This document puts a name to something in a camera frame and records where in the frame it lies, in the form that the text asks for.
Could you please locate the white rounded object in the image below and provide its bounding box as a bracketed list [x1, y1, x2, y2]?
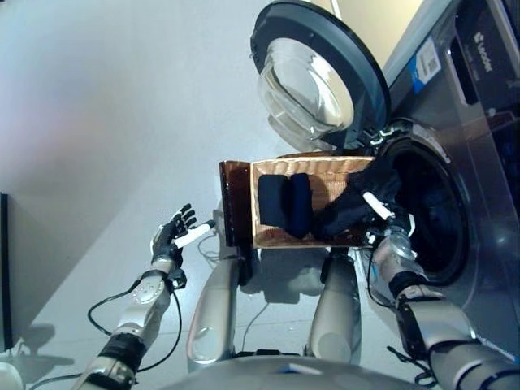
[0, 360, 24, 390]

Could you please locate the round glass washing machine door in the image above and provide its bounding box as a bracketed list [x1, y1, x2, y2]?
[248, 0, 392, 154]

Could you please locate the rectangular wicker laundry basket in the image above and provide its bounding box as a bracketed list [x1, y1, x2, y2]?
[249, 155, 378, 250]

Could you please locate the blue garment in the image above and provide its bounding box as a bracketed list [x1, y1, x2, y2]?
[284, 173, 314, 241]

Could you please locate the white counter cabinet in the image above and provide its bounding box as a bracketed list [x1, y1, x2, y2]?
[328, 0, 428, 71]

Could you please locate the blue white energy label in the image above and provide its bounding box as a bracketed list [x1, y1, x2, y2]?
[407, 37, 443, 87]

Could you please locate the silver robot leg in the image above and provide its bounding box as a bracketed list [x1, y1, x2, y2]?
[186, 255, 256, 375]
[304, 251, 363, 366]

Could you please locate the black folded garment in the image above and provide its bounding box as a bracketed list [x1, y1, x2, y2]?
[258, 174, 293, 229]

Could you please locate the black garment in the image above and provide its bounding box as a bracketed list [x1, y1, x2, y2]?
[310, 160, 404, 241]
[258, 174, 293, 229]

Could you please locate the left silver robot leg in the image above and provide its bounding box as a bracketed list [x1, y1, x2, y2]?
[186, 255, 256, 375]

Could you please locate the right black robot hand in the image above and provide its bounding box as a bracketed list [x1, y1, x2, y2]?
[361, 190, 418, 249]

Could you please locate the grey robot torso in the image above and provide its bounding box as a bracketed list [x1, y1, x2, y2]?
[158, 352, 412, 390]

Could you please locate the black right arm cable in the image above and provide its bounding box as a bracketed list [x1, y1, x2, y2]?
[385, 344, 440, 388]

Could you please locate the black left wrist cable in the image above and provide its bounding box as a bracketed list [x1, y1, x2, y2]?
[87, 275, 184, 374]

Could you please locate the right silver robot leg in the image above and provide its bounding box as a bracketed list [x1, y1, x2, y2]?
[304, 251, 363, 366]

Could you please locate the glossy brown wooden stool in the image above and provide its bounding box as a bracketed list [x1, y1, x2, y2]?
[218, 160, 256, 249]

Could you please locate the grey front-load washing machine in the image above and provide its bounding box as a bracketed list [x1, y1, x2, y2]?
[349, 0, 520, 367]

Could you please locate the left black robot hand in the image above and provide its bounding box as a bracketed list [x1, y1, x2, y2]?
[150, 202, 216, 267]

